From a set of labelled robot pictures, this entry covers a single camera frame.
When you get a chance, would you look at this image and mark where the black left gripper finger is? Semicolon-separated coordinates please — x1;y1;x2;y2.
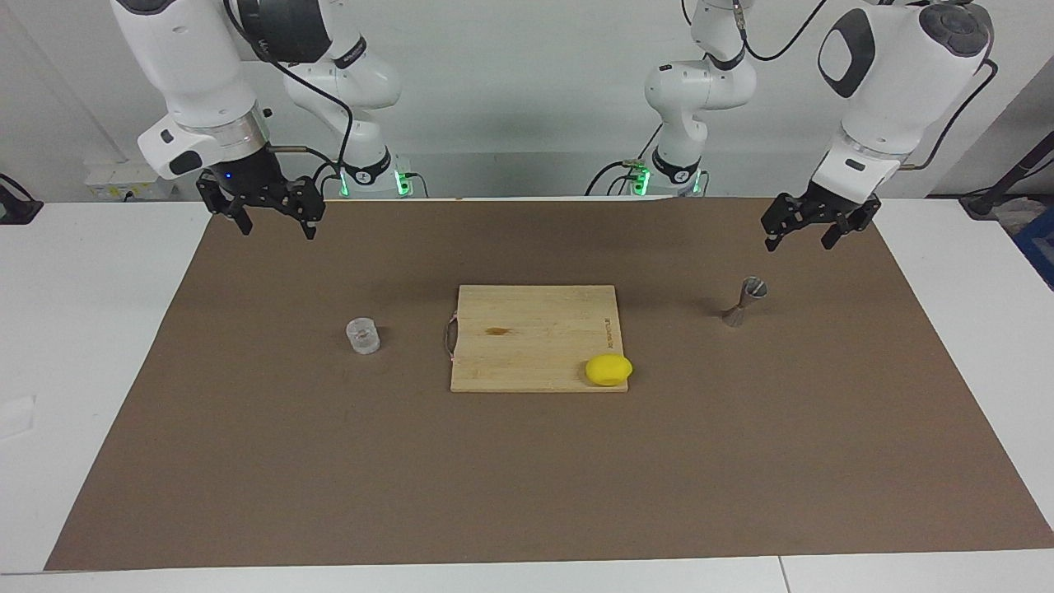
822;204;882;250
760;196;816;252

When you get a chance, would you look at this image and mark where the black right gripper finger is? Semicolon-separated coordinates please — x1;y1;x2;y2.
196;175;254;236
276;177;326;240

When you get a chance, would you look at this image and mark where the metal jigger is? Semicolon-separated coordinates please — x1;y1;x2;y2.
722;277;768;329

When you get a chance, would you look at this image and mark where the clear plastic cup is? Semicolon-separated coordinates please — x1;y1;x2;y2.
345;317;382;356

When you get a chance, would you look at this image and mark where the black stand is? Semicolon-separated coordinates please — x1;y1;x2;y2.
959;130;1054;219

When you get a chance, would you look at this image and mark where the yellow lemon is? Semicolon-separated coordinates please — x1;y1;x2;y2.
585;353;634;387

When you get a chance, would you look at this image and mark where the brown table mat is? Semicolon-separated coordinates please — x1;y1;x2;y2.
44;196;1054;572

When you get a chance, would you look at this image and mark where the wooden cutting board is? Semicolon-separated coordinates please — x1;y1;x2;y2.
445;285;629;394

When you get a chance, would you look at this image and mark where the white tape patch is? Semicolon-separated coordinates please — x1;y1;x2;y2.
0;395;38;440

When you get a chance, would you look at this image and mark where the black base cable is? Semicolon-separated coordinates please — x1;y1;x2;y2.
309;161;343;198
586;124;664;196

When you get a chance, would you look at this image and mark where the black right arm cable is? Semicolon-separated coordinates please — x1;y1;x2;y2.
222;0;357;194

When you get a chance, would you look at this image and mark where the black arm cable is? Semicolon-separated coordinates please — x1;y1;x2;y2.
222;0;357;194
682;0;999;171

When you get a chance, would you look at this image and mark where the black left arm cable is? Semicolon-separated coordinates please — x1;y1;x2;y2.
682;0;999;171

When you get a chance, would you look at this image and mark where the black clamp mount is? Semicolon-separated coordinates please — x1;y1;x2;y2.
0;173;44;225

